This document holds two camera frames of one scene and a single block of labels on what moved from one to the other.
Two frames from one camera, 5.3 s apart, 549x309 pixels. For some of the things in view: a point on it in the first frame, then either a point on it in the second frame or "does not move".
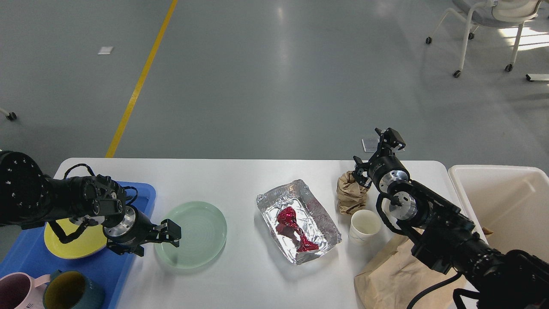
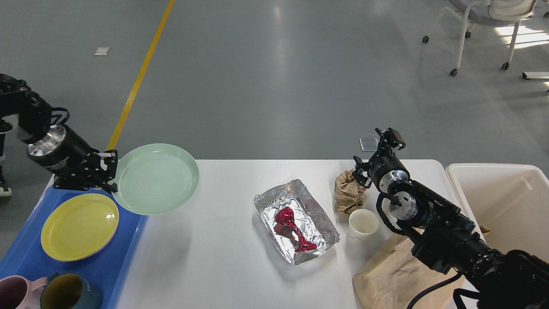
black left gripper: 135,227 -> 57,149
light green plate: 203,235 -> 154,178
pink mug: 20,290 does not move
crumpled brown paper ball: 351,193 does not move
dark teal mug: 68,289 does not move
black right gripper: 371,173 does not move
